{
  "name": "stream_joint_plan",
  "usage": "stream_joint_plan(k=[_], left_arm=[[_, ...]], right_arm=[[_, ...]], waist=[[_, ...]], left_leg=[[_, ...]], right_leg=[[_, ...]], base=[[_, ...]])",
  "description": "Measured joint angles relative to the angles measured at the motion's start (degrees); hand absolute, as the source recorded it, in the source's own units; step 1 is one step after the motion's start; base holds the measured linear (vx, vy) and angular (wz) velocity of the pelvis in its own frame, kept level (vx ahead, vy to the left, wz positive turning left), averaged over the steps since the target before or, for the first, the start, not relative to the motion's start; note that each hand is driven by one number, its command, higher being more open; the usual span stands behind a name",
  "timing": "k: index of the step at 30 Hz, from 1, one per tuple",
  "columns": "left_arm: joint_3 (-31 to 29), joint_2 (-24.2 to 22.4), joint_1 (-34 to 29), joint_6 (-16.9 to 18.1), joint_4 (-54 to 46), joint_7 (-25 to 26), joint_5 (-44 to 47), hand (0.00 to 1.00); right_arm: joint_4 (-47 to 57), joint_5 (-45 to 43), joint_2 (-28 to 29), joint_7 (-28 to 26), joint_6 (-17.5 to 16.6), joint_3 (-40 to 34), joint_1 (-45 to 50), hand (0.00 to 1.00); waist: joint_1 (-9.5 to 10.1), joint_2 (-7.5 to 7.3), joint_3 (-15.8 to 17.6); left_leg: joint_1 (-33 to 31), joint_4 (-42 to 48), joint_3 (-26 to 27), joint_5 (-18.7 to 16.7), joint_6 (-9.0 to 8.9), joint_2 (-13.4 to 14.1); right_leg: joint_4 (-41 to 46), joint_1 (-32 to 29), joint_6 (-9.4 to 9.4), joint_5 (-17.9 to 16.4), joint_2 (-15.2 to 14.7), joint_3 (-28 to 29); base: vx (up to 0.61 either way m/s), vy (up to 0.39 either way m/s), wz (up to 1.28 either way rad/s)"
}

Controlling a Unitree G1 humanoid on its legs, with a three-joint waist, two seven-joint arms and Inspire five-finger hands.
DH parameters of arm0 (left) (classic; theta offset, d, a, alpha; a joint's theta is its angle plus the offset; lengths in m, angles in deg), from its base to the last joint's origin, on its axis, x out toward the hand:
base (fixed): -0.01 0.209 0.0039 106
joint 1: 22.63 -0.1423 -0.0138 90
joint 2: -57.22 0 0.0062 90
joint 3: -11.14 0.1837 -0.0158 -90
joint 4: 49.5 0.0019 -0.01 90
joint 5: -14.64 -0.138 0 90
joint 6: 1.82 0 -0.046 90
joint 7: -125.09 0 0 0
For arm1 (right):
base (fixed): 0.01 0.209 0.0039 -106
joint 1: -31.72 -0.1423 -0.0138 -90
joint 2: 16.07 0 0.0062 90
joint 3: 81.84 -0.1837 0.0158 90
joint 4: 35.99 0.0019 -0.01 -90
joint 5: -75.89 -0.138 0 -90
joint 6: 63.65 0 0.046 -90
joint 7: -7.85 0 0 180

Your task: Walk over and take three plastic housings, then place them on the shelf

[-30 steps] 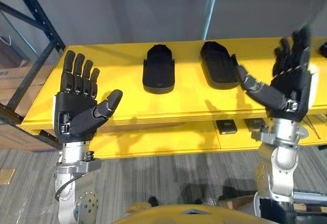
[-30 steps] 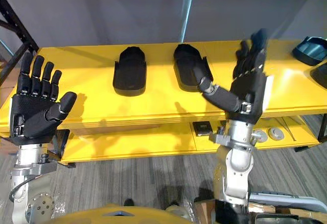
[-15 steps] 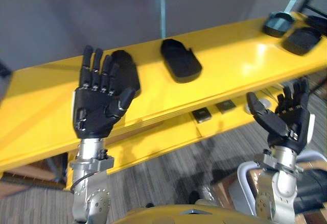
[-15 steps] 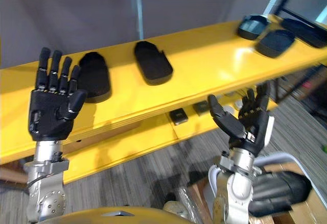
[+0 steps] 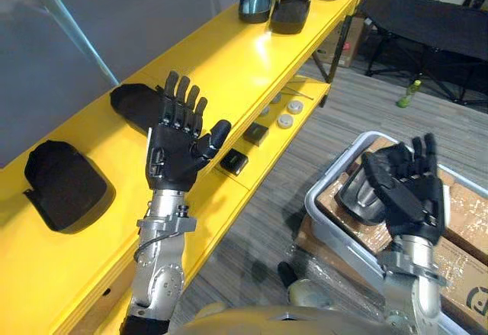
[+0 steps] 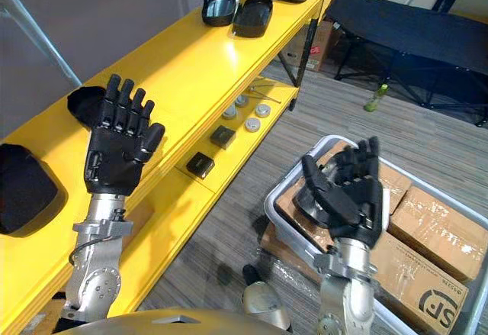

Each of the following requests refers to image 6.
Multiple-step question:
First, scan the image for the printed cardboard box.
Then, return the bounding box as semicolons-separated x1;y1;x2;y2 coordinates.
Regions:
284;20;344;73

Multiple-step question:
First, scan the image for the black square box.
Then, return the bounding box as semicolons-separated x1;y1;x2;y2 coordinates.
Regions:
209;125;237;150
185;151;215;179

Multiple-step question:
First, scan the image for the black metal shelf post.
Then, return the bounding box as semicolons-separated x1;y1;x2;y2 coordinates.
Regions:
287;0;332;111

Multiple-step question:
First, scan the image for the large black plastic housing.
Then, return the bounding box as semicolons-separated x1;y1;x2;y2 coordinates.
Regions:
0;143;60;236

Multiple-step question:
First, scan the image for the yellow shelf unit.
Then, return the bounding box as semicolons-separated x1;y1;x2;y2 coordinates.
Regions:
0;0;342;335

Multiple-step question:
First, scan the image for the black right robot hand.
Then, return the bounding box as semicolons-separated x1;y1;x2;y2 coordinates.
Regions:
300;136;384;248

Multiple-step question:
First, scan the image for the silver robot leg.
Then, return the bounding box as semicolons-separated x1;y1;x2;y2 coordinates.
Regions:
241;264;294;331

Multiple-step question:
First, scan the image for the oval black plastic housing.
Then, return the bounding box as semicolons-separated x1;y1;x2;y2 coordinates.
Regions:
231;0;275;39

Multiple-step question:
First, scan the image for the flat wrapped cardboard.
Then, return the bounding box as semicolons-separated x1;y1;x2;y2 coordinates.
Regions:
258;221;325;285

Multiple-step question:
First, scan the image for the taped cardboard box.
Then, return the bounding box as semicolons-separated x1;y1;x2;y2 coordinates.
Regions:
387;185;488;283

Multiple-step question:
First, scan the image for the green drink bottle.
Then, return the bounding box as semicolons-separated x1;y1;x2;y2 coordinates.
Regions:
363;82;390;113

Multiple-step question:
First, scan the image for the thin metal tool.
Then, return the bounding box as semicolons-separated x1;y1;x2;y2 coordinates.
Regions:
248;82;284;105

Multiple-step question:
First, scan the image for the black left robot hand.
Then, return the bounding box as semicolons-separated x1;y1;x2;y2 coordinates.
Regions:
84;74;166;198

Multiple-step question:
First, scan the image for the cardboard box with logo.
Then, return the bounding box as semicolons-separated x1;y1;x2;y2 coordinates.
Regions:
368;231;470;331

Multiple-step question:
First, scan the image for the black folding cot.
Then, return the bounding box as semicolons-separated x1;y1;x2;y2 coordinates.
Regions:
326;0;488;127

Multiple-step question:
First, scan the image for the open black plastic housing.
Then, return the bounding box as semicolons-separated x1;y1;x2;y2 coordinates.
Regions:
201;0;239;27

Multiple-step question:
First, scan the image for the silver robot torso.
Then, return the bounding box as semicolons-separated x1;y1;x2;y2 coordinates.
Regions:
55;308;294;335

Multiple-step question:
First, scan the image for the small black plastic housing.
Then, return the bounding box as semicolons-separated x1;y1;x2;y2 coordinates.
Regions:
66;85;107;130

